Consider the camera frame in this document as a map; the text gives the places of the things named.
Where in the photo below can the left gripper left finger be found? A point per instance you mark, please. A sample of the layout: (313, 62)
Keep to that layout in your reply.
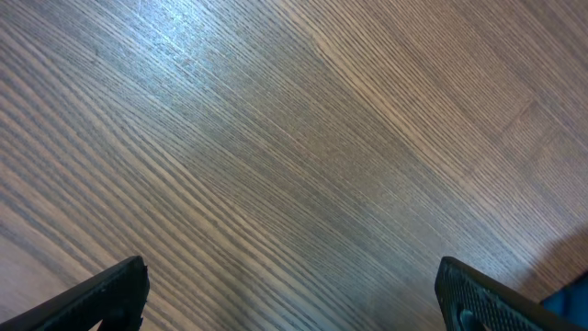
(113, 299)

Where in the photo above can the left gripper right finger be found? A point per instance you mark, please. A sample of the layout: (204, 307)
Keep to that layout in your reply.
(470, 300)

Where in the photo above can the blue polo shirt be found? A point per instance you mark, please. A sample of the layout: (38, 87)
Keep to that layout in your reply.
(570, 302)

